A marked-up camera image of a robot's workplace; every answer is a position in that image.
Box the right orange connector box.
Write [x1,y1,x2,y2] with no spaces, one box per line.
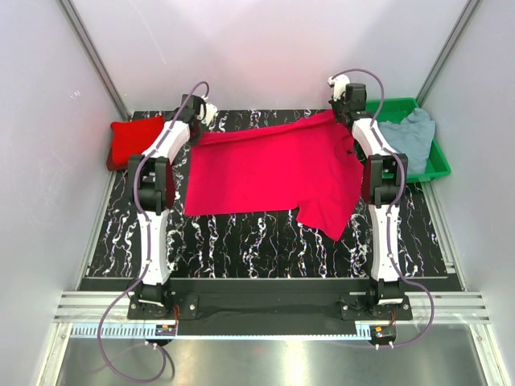
[371,324,397,341]

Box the white slotted cable duct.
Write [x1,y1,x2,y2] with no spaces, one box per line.
[71,322,372,342]

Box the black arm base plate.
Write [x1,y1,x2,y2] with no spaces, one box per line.
[128,278,413,322]

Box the aluminium corner post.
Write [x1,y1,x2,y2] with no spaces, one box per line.
[56,0,132,121]
[416,0,483,106]

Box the left aluminium corner post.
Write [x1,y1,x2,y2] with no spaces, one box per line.
[56,0,132,121]

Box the right aluminium corner post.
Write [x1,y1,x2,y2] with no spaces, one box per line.
[416,0,483,106]

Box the green plastic bin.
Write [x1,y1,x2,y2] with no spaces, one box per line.
[377,98,451,183]

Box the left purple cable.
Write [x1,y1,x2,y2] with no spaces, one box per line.
[96,81,212,383]

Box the magenta t shirt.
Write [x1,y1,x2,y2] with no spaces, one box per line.
[184,110,363,241]

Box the orange connector box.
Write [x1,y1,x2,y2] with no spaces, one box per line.
[154,321,179,338]
[371,324,397,341]

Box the aluminium front rail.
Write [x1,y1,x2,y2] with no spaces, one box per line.
[54,292,489,324]

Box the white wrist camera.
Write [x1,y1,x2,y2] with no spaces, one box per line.
[328,74,350,101]
[198,102,218,126]

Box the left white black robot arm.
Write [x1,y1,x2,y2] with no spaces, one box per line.
[128,94,210,318]

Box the left orange connector box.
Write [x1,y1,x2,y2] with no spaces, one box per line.
[154,321,179,338]

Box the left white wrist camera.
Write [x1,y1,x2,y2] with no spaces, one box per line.
[198,102,218,126]

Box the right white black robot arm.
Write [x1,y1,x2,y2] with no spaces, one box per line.
[328,75,408,319]

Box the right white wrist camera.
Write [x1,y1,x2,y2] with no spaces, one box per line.
[328,74,350,101]

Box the folded dark red t shirt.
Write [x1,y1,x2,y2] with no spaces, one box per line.
[106,146,131,171]

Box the grey blue t shirt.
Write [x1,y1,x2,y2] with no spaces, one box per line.
[378,108,436,175]

